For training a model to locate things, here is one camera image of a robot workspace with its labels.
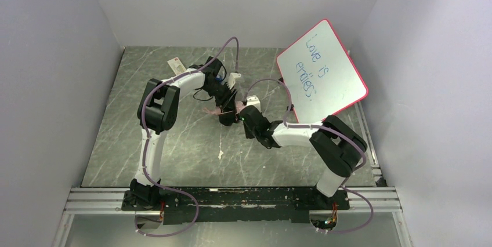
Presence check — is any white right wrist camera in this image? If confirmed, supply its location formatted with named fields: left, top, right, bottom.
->
left=244, top=95, right=261, bottom=111

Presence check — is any red framed whiteboard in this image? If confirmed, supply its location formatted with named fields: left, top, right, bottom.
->
left=276, top=19, right=368, bottom=124

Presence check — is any small white card box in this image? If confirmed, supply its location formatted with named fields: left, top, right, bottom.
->
left=167, top=57, right=187, bottom=76

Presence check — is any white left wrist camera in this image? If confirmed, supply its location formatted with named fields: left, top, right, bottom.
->
left=226, top=72, right=243, bottom=89

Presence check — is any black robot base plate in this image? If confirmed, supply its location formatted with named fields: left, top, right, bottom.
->
left=121, top=186, right=350, bottom=225

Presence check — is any pink and black folding umbrella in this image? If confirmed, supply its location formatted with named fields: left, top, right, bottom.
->
left=203, top=101, right=246, bottom=126

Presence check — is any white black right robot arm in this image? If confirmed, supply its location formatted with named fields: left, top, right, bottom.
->
left=239, top=106, right=367, bottom=197

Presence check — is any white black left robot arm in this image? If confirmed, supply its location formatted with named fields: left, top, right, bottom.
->
left=125, top=57, right=242, bottom=209

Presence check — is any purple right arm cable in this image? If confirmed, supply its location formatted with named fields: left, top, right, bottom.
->
left=243, top=79, right=374, bottom=235

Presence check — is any blue black marker eraser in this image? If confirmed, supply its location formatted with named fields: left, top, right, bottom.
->
left=215, top=74, right=227, bottom=83

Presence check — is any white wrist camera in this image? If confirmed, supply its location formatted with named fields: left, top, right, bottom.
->
left=226, top=72, right=243, bottom=89
left=244, top=95, right=261, bottom=111

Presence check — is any aluminium frame rail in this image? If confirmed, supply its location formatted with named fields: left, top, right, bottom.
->
left=52, top=103, right=413, bottom=246

